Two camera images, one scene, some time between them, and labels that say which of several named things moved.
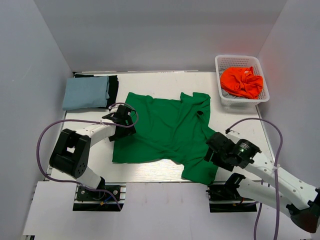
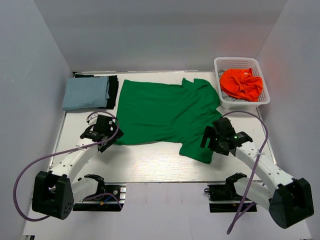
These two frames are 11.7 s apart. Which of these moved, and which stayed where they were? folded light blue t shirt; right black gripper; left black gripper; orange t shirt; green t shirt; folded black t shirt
Moved: right black gripper; left black gripper; green t shirt
Stayed: folded black t shirt; folded light blue t shirt; orange t shirt
